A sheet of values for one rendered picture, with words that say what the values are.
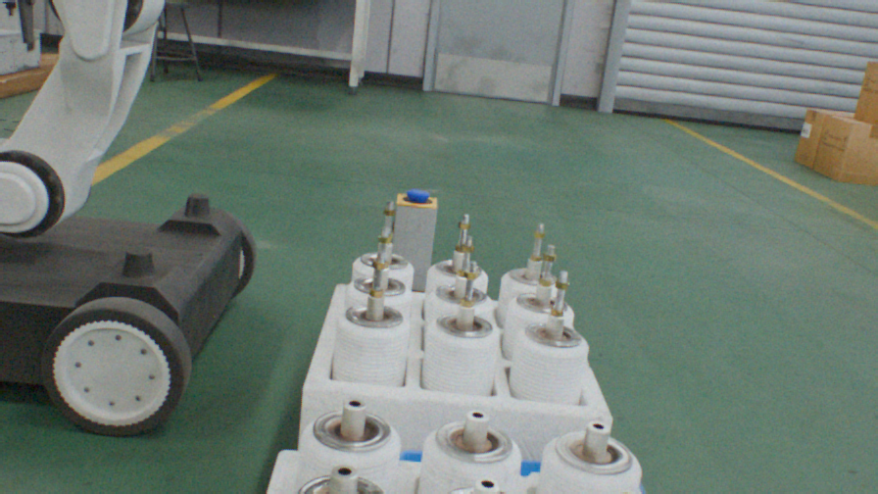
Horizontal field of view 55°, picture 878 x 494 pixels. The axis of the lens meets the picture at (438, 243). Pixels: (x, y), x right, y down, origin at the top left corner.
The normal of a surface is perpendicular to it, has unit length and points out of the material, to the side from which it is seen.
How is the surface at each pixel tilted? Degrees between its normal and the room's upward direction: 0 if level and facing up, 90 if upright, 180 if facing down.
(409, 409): 90
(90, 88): 115
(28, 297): 0
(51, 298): 0
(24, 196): 90
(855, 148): 90
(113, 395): 90
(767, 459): 0
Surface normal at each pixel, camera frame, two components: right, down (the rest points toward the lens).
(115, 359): 0.03, 0.29
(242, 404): 0.11, -0.95
